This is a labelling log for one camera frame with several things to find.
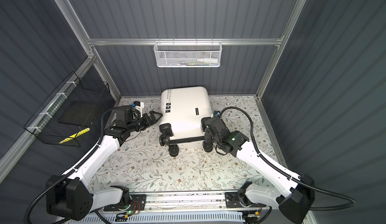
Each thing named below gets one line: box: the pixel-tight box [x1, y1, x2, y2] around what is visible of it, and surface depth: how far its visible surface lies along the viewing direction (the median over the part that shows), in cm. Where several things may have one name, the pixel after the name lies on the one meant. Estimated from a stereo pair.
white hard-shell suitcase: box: [158, 86, 214, 157], surface depth 84 cm
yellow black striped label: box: [58, 127, 91, 145], surface depth 67 cm
